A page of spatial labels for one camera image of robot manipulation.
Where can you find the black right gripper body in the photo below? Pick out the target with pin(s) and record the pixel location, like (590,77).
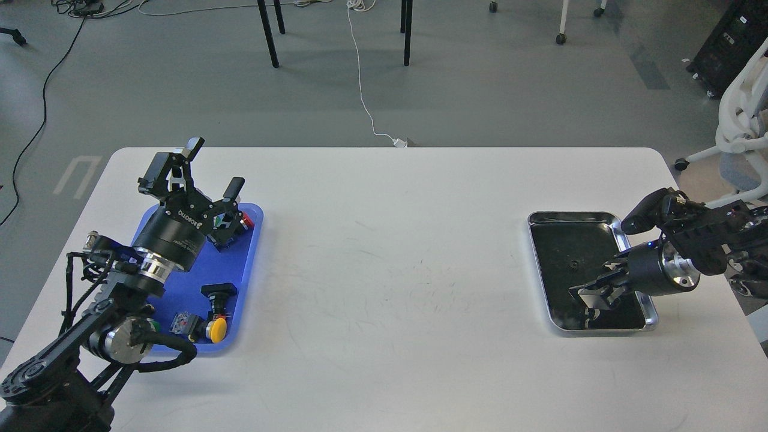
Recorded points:
(658,269)

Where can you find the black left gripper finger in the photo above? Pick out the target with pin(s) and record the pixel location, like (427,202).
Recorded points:
(169,172)
(225,210)

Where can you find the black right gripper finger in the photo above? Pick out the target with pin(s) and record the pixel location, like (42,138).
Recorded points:
(620,261)
(604,294)

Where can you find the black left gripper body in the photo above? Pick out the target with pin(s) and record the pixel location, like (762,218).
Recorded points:
(177,231)

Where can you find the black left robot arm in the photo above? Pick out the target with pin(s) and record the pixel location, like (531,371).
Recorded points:
(107,333)

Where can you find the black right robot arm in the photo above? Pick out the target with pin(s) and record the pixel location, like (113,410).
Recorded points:
(748,278)

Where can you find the silver metal tray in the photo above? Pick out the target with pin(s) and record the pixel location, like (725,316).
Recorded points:
(591,238)

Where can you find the blue plastic tray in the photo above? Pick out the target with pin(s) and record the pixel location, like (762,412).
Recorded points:
(232,265)

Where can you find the white office chair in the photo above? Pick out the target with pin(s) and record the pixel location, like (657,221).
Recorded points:
(741,127)

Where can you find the black equipment case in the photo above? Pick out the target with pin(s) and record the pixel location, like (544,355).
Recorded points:
(737,36)

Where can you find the red push button switch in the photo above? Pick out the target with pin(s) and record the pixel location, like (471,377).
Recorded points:
(245,221)

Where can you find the green push button switch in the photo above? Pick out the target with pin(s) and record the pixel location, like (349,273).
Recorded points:
(154,326)

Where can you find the yellow push button switch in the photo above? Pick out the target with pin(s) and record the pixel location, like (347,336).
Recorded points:
(214,330)

